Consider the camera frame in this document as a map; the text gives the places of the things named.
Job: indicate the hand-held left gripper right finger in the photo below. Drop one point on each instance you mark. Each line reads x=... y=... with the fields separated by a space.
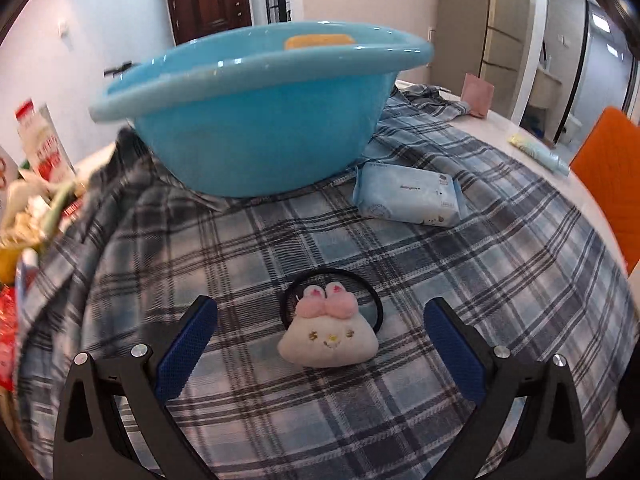
x=452 y=350

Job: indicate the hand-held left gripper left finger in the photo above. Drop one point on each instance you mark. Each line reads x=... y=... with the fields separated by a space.
x=185 y=350

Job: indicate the light blue wet wipes pack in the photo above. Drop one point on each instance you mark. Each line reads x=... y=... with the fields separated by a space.
x=405 y=195

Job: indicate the blue plastic basin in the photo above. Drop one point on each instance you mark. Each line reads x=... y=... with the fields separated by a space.
x=250 y=120

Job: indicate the blue plaid cloth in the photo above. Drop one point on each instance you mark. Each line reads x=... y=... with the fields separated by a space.
x=300 y=240

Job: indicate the red snack packets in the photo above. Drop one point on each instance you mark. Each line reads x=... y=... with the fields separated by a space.
x=6 y=335

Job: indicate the yellow packet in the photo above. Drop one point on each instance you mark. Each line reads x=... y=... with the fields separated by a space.
x=10 y=262

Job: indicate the white crumpled bag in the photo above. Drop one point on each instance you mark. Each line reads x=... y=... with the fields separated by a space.
x=30 y=210

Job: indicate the light blue lotion tube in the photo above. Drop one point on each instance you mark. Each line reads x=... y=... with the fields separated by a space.
x=542 y=155

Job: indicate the orange chair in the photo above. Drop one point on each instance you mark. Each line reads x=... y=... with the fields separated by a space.
x=610 y=170

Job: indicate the milk carton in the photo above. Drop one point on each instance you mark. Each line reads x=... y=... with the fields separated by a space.
x=42 y=145

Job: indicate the white sink cabinet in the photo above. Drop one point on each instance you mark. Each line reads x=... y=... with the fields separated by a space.
x=547 y=87

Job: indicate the beige refrigerator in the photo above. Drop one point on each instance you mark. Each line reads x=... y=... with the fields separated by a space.
x=505 y=10

